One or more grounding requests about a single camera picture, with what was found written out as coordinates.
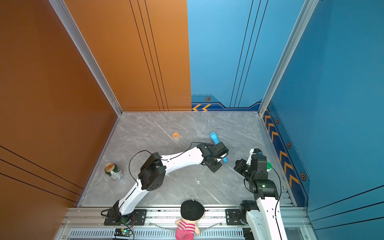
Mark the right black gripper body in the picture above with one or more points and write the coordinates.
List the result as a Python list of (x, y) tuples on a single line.
[(245, 170)]

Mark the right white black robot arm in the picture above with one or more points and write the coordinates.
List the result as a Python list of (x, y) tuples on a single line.
[(263, 214)]

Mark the left green circuit board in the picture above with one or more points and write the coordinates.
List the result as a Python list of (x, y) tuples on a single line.
[(123, 234)]

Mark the orange tape roll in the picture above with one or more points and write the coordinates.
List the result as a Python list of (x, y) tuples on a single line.
[(176, 136)]

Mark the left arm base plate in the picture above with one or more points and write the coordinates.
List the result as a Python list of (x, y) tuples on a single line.
[(136, 218)]

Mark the green gold tin can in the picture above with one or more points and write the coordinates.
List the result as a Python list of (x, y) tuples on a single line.
[(113, 171)]

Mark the blue toy microphone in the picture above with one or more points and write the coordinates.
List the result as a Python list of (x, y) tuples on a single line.
[(214, 138)]

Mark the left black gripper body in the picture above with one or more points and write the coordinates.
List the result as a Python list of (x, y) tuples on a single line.
[(216, 165)]

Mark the doll with black hat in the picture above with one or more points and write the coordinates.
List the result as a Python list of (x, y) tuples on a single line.
[(187, 226)]

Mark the white bottle green cap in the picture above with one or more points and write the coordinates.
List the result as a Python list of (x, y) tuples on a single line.
[(269, 166)]

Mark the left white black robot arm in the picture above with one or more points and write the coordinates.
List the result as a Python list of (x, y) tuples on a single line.
[(156, 167)]

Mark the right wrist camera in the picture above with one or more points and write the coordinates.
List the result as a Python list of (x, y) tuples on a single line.
[(253, 152)]

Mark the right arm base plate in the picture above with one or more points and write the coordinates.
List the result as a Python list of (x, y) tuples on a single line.
[(233, 217)]

